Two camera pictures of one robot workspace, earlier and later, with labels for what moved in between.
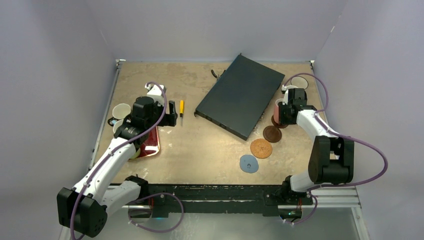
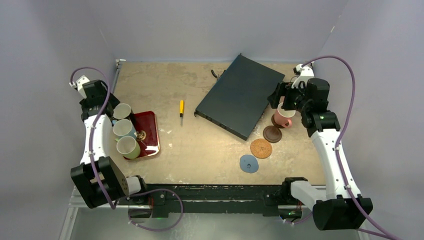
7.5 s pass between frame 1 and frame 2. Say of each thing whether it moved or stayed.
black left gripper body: moved
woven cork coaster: stayed
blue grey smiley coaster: stayed
